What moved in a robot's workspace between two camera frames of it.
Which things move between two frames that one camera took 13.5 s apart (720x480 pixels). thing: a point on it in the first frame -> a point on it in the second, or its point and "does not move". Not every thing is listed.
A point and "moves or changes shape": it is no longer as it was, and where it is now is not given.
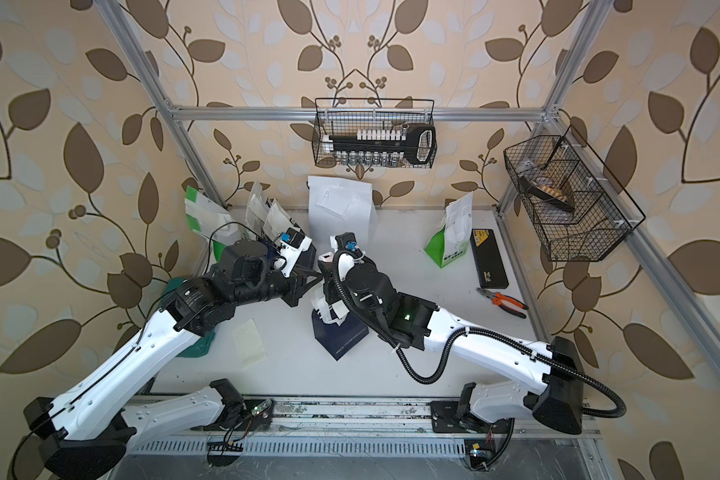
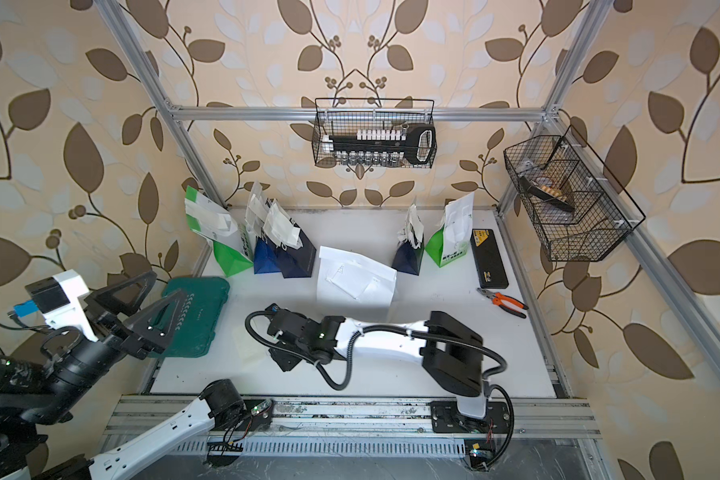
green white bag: [210, 218] does not move
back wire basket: [371, 133] does not move
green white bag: [452, 241] does not move
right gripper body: [379, 322] -> [286, 362]
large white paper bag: [341, 205] moves or changes shape
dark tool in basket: [545, 194] does not move
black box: [489, 264] does not move
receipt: [324, 311] -> [414, 228]
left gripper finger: [299, 282] -> [104, 300]
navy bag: [338, 340] moves or changes shape
